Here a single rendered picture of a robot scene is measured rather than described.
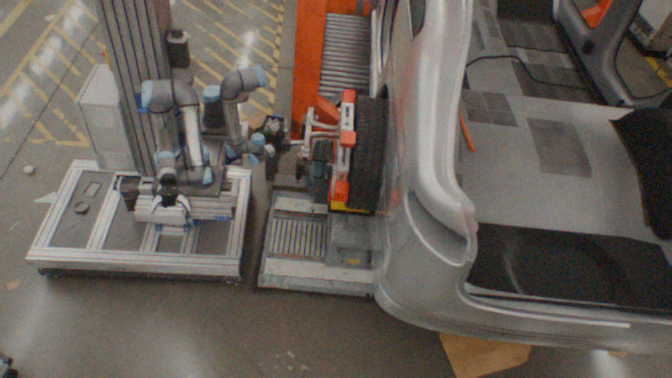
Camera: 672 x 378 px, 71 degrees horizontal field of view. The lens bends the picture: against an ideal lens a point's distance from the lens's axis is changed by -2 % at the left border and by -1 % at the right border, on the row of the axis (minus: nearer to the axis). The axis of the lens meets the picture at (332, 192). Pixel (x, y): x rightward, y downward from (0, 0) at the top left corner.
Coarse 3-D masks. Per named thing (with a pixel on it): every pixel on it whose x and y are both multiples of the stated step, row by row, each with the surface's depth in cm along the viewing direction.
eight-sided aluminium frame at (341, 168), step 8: (344, 104) 268; (352, 104) 268; (344, 112) 263; (352, 112) 264; (344, 120) 258; (352, 120) 259; (344, 128) 254; (352, 128) 255; (336, 168) 255; (344, 168) 255; (336, 176) 259; (344, 176) 258
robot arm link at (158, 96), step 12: (144, 84) 207; (156, 84) 208; (168, 84) 209; (144, 96) 206; (156, 96) 208; (168, 96) 209; (156, 108) 212; (168, 108) 215; (156, 120) 219; (168, 120) 221; (156, 132) 226; (168, 132) 225; (168, 144) 230; (156, 156) 237; (180, 156) 240; (180, 168) 242
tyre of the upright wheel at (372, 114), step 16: (368, 112) 256; (384, 112) 258; (368, 128) 251; (384, 128) 252; (368, 144) 249; (384, 144) 250; (368, 160) 249; (352, 176) 254; (368, 176) 252; (352, 192) 258; (368, 192) 258; (352, 208) 275; (368, 208) 272
